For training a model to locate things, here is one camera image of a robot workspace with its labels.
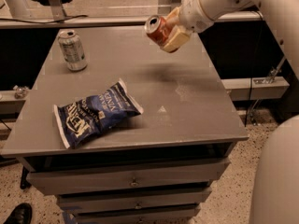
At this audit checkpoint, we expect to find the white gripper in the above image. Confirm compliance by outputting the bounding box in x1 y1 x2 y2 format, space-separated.
161 0 214 53

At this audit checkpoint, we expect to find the red coke can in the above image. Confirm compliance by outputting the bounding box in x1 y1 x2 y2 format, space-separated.
144 15 171 47

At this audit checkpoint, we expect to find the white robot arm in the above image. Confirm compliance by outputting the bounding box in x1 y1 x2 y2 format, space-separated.
161 0 299 224

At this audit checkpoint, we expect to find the silver soda can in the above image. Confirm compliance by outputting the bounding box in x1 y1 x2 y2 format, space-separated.
58 30 87 72

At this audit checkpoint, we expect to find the blue chip bag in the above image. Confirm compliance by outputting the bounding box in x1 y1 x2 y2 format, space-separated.
53 79 144 148

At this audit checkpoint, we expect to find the grey drawer cabinet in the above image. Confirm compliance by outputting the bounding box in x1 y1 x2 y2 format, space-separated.
3 26 247 224

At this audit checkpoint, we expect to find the crumpled clear plastic object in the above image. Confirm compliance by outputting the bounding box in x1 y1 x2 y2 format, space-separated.
13 85 30 99

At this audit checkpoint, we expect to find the middle grey drawer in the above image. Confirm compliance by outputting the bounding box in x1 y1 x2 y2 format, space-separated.
58 186 211 214

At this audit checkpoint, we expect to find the grey drawer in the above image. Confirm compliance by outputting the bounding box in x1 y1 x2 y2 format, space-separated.
58 186 211 214
76 204 200 224
28 158 230 195

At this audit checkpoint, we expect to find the bottom grey drawer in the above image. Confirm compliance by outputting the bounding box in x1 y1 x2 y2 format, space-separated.
76 204 200 224

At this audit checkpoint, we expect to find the top grey drawer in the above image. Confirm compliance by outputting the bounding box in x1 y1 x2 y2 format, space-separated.
28 158 230 195

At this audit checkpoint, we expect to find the black shoe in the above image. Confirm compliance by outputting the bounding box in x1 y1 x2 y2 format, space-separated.
4 203 32 224

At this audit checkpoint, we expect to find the grey metal rail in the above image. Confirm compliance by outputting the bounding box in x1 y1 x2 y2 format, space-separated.
0 10 263 29

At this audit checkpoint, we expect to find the black dangling cable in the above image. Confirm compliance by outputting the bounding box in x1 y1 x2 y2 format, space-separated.
244 77 254 128

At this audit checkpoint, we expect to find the metal upright bracket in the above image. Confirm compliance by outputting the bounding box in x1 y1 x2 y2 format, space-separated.
49 0 66 21

